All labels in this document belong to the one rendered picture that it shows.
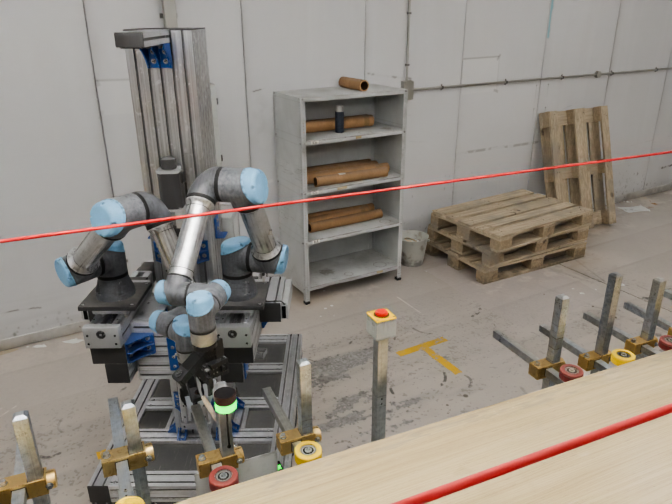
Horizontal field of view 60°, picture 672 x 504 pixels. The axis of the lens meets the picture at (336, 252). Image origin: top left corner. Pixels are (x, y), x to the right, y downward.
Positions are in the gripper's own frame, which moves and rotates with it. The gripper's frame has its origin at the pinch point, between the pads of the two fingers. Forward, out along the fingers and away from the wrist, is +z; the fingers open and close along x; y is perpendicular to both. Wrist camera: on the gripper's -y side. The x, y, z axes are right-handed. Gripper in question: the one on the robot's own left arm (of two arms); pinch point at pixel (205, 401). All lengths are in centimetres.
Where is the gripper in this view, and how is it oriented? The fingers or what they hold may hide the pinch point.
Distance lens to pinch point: 187.9
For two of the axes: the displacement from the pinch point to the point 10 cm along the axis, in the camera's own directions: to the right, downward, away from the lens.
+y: 7.2, -2.8, 6.4
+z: 0.2, 9.2, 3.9
